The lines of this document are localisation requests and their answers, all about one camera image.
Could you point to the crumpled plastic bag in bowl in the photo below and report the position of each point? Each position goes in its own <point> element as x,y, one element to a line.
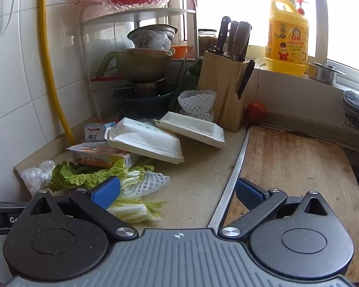
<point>151,41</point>

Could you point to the yellow detergent bottle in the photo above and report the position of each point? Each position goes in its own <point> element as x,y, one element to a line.
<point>287,44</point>

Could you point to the wooden knife block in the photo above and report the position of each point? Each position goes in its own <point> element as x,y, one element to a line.
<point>224,92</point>

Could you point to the white window frame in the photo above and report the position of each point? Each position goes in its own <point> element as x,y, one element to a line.
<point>320,15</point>

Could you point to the wooden cutting board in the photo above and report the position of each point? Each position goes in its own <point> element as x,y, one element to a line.
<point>293,161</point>

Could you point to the red pump bottle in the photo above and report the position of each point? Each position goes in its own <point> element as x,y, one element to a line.
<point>301,8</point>

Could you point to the orange bowl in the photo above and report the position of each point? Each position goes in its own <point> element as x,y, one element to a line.
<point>179,51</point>

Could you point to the dark blue basin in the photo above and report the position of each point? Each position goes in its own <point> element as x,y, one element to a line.
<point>146,104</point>

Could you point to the steel saucepan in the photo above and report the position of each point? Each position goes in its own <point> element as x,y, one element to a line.
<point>146,89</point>

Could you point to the clear plastic bag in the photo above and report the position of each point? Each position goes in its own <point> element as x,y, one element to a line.
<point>37,175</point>

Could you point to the dark green vegetable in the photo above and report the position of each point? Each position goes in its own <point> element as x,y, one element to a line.
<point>191,76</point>

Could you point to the cup-shaped white foam net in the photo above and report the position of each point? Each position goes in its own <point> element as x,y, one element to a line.
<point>196,103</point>

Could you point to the red tomato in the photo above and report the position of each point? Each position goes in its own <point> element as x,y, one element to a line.
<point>256,112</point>

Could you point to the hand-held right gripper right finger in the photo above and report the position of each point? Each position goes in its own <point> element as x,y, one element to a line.
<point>248,192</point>

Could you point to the grey scouring sponge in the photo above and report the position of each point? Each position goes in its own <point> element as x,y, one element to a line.
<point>356,100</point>

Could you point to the steel bowl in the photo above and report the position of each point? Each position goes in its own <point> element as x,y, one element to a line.
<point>155,30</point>

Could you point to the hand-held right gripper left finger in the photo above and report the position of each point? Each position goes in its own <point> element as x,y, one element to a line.
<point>106,192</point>

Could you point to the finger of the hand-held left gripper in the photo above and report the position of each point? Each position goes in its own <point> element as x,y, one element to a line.
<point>6,207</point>

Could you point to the steel cup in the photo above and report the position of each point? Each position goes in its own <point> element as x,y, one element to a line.
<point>324,72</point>

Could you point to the small blue white carton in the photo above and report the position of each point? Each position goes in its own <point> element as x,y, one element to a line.
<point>94,131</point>

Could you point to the glass jar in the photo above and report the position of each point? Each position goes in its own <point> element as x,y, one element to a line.
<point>208,39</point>

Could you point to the orange snack box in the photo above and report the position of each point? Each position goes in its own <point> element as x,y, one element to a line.
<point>101,156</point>

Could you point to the napa cabbage leaves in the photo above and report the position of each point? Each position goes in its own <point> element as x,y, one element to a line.
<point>77,175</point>

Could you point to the metal kitchen rack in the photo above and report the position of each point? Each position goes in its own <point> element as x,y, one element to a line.
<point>137,13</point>

